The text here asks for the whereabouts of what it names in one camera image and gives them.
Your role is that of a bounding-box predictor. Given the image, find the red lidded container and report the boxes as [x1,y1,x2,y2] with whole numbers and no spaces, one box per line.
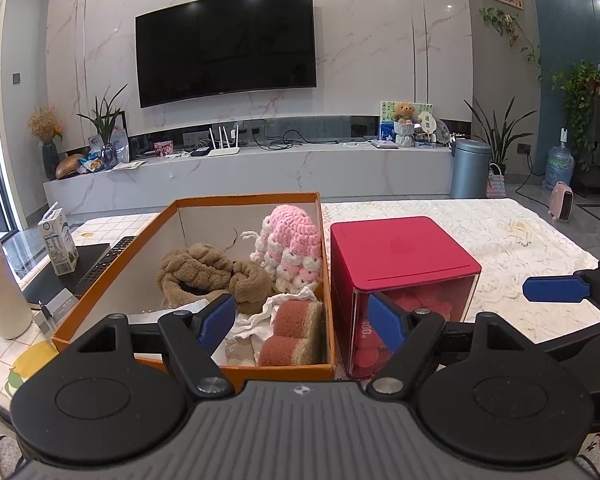
[330,216,482,380]

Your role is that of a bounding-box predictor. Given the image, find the bath scrub mitt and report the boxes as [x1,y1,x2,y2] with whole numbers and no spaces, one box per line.
[256,300,327,367]

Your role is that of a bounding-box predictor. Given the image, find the blue-grey trash can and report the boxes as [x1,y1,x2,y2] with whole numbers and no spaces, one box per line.
[450,137,492,200]

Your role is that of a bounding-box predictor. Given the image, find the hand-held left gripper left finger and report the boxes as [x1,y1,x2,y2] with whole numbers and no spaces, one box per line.
[75,292,237,397]

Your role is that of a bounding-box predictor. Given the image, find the pastel woven bag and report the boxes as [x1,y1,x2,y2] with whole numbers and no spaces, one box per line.
[486,162,507,200]

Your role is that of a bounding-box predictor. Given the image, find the white water bottle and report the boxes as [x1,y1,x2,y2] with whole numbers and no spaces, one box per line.
[0,175,33,339]

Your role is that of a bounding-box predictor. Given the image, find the pink crochet plush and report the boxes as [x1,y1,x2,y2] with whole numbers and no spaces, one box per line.
[240,204,325,295]

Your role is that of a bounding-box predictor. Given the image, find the white router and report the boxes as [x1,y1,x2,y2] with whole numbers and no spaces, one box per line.
[207,126,241,156]

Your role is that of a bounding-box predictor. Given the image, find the black cable bundle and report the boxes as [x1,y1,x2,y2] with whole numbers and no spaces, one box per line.
[252,127,341,151]

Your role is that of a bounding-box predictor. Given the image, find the trailing potted plant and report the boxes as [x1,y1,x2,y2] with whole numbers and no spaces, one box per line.
[550,60,600,171]

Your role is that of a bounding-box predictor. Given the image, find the pink space heater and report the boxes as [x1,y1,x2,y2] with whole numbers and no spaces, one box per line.
[549,181,576,223]

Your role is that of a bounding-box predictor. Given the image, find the white marble television console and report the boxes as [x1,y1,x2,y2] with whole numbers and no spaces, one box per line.
[43,142,453,218]

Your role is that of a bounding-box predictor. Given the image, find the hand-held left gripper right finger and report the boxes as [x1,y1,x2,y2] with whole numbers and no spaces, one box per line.
[366,291,538,396]

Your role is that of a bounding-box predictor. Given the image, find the green plant in glass vase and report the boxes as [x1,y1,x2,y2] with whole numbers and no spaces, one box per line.
[76,84,129,168]

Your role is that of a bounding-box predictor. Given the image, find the blue water jug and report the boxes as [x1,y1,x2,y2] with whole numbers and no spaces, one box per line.
[542,128,576,191]

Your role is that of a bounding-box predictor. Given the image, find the white round hand fan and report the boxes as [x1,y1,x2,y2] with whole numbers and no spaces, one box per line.
[417,111,438,143]

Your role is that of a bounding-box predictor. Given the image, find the hanging vine plant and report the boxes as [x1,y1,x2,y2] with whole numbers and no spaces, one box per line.
[479,6,543,81]

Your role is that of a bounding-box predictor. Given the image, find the black remote control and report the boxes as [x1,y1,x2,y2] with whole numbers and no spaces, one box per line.
[82,236,137,281]

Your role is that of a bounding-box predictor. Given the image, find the brown terry headband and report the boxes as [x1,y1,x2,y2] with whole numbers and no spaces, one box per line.
[156,242,276,316]

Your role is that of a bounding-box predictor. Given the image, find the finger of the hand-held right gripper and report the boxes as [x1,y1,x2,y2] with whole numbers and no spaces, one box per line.
[532,316,600,364]
[521,259,600,317]

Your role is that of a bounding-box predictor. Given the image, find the green landscape picture card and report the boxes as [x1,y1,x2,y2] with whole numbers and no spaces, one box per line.
[380,100,434,141]

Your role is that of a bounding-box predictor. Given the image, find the white milk carton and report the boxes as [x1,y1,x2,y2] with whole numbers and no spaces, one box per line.
[37,201,80,277]

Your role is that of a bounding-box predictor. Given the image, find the brown teddy bear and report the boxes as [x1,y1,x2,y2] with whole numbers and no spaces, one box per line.
[394,102,417,148]

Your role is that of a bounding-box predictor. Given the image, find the orange cardboard box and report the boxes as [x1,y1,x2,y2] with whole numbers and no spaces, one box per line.
[51,191,337,393]

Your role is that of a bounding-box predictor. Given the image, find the vase with dried flowers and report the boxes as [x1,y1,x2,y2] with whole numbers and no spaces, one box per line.
[27,106,63,179]

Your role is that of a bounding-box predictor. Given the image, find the snack bags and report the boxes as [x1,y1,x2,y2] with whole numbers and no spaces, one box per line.
[77,152,106,173]

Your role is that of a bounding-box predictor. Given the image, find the black tray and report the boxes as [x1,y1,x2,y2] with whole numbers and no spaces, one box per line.
[22,242,112,311]

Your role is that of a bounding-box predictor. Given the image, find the black wall television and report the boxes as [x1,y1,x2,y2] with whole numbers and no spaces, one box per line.
[135,0,318,109]

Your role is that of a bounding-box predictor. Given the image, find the long-leaved potted plant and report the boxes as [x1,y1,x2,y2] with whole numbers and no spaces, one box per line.
[464,96,538,176]

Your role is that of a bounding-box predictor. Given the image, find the lemon-print plaid tablecloth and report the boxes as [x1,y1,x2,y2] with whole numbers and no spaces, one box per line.
[0,210,161,411]

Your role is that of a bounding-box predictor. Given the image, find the golden ornament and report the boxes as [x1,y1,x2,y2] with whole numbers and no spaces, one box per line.
[55,152,87,180]

